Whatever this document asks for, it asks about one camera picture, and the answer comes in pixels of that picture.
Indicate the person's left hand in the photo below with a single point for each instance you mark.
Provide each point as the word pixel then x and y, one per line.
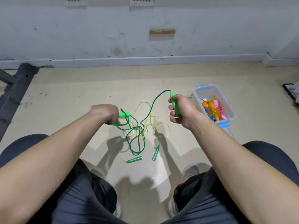
pixel 106 113

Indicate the grey right shoe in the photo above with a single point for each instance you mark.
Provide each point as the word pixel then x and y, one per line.
pixel 189 171

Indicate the small wooden wall block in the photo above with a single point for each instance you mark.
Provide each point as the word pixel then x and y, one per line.
pixel 162 32

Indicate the person's right hand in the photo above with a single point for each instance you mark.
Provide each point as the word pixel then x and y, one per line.
pixel 186 112

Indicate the person's left forearm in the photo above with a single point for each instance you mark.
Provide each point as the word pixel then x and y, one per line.
pixel 42 165

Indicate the grey shoe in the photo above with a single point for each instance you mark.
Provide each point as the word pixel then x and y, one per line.
pixel 189 171
pixel 98 174

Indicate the grey left shoe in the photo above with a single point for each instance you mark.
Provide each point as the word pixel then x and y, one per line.
pixel 98 174

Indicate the clear plastic box lid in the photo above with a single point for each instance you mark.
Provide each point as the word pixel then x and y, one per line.
pixel 226 131

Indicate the black shorts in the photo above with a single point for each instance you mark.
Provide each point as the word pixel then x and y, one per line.
pixel 18 151

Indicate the clear storage box blue latches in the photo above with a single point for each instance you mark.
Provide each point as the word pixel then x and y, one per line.
pixel 203 91

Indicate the person's right forearm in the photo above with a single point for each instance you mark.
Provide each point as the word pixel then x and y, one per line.
pixel 247 175

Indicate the black metal rack frame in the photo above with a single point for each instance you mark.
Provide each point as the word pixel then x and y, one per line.
pixel 14 91

